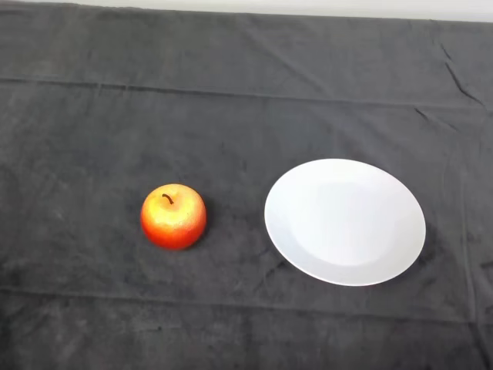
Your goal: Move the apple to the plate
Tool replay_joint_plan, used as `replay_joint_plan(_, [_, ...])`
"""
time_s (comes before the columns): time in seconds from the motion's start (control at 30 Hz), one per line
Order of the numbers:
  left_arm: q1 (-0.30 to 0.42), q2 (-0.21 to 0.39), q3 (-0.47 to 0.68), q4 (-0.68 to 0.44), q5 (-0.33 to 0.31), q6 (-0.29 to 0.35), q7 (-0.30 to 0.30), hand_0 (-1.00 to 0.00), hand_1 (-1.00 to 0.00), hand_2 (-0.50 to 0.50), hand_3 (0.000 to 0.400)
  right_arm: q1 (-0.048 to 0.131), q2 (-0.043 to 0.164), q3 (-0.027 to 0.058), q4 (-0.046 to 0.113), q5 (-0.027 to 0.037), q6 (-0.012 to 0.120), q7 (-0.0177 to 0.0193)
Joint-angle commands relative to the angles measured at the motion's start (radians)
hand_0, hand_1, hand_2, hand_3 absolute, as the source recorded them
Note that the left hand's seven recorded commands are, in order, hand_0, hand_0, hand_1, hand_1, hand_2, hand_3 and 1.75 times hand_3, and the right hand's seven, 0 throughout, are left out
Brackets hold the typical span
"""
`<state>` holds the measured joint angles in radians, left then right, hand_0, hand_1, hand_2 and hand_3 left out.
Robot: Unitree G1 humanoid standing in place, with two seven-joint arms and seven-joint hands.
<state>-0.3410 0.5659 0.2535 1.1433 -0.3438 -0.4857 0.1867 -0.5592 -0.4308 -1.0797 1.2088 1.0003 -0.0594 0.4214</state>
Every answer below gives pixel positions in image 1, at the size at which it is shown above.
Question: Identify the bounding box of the white round plate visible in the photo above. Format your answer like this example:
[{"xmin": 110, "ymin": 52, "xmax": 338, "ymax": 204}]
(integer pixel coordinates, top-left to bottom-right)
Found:
[{"xmin": 263, "ymin": 158, "xmax": 427, "ymax": 287}]

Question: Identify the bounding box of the red yellow apple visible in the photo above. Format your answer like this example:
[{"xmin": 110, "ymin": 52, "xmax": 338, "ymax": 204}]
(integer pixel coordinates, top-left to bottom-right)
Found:
[{"xmin": 140, "ymin": 183, "xmax": 208, "ymax": 251}]

